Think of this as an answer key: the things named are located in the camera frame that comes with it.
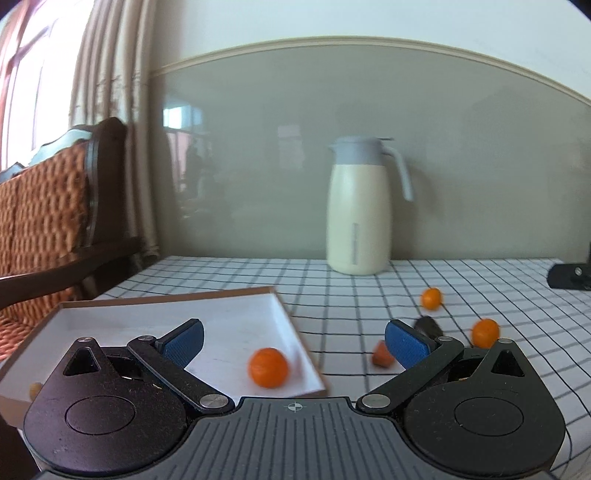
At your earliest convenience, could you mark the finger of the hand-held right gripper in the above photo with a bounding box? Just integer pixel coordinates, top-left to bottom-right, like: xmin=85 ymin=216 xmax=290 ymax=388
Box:
xmin=547 ymin=261 xmax=591 ymax=291

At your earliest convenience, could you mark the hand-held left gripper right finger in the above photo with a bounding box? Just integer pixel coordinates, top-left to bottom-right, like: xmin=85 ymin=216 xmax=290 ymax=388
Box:
xmin=356 ymin=318 xmax=532 ymax=414

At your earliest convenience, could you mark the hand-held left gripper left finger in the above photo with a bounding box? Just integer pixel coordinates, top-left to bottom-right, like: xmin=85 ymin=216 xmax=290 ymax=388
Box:
xmin=61 ymin=318 xmax=236 ymax=414

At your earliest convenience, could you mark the shallow cardboard box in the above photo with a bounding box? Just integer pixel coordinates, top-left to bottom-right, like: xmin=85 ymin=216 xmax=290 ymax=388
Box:
xmin=0 ymin=286 xmax=328 ymax=416

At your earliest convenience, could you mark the dark round fruit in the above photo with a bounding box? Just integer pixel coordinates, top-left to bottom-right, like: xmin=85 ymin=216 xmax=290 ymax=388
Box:
xmin=413 ymin=315 xmax=443 ymax=341

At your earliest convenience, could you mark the checkered white tablecloth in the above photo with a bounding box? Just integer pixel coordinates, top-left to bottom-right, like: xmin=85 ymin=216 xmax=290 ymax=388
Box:
xmin=92 ymin=256 xmax=591 ymax=480

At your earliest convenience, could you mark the cream thermos jug grey lid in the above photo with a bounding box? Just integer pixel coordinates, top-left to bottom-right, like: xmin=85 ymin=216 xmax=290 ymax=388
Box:
xmin=327 ymin=135 xmax=414 ymax=277

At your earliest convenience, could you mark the wooden chair woven cushion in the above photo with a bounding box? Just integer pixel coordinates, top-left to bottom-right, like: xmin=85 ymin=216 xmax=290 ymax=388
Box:
xmin=0 ymin=117 xmax=142 ymax=365

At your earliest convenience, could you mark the beige patterned curtain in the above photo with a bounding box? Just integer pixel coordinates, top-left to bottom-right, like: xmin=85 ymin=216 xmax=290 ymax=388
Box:
xmin=68 ymin=0 xmax=163 ymax=269

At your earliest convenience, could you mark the window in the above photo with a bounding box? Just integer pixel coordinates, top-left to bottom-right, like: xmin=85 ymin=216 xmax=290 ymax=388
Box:
xmin=0 ymin=0 xmax=95 ymax=172

